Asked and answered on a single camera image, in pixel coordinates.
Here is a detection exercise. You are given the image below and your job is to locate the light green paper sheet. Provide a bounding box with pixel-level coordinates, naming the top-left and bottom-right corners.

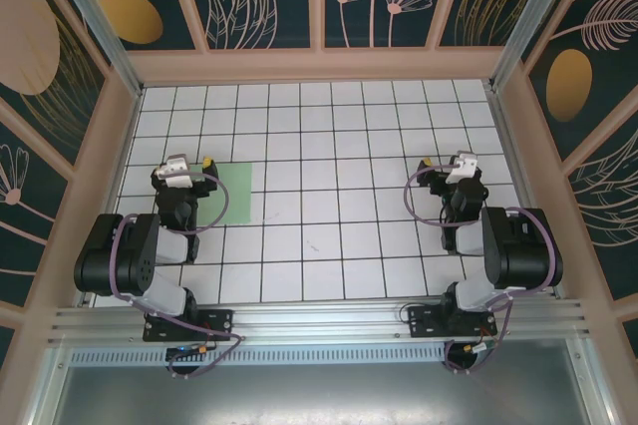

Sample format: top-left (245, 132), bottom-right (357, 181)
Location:
top-left (196, 162), bottom-right (254, 225)

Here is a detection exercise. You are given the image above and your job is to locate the brushed metal sheet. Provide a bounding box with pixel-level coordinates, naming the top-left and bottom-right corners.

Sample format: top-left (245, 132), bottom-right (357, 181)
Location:
top-left (29, 347), bottom-right (617, 425)

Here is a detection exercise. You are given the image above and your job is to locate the shiny metal robot part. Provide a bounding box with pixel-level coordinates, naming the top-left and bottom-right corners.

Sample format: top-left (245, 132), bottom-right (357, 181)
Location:
top-left (445, 150), bottom-right (479, 186)

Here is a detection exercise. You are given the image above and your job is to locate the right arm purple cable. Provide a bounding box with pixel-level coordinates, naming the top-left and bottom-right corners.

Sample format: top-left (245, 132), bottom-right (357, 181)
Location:
top-left (402, 159), bottom-right (559, 376)

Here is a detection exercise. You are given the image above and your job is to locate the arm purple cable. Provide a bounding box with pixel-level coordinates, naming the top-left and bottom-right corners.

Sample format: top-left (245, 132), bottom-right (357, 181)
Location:
top-left (110, 170), bottom-right (246, 380)
top-left (402, 159), bottom-right (559, 376)

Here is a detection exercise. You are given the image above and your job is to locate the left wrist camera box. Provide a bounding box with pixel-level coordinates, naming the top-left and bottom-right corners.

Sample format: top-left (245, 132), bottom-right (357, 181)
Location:
top-left (153, 155), bottom-right (194, 191)

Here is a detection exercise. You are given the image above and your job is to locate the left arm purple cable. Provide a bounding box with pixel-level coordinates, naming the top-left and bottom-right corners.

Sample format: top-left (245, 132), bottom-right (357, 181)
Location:
top-left (110, 170), bottom-right (246, 380)

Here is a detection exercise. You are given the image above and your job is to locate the long aluminium side rail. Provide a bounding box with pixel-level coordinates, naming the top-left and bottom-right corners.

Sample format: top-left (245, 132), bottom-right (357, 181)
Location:
top-left (485, 85), bottom-right (567, 299)

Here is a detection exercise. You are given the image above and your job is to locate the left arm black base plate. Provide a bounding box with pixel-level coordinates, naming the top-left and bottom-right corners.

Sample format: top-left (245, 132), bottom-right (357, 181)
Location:
top-left (143, 308), bottom-right (235, 344)

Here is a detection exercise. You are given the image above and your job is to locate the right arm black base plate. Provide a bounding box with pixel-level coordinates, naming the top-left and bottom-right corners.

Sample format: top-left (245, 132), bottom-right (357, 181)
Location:
top-left (407, 302), bottom-right (498, 339)

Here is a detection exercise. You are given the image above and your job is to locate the aluminium frame post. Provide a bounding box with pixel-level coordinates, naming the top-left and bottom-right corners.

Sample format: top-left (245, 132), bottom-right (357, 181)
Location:
top-left (42, 0), bottom-right (146, 97)
top-left (487, 0), bottom-right (592, 92)

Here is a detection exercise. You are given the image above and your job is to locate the aluminium mounting rail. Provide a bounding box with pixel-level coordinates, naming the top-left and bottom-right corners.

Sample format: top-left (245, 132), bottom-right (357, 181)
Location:
top-left (47, 298), bottom-right (592, 346)

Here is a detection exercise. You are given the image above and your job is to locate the slotted grey cable duct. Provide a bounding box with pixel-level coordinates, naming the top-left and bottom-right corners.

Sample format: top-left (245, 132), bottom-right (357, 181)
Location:
top-left (69, 342), bottom-right (574, 367)

